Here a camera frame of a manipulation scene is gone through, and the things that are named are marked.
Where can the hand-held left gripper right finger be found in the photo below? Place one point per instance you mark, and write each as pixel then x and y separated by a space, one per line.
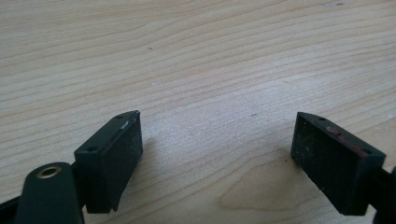
pixel 330 168

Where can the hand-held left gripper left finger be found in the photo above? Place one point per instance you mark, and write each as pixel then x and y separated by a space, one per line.
pixel 107 161

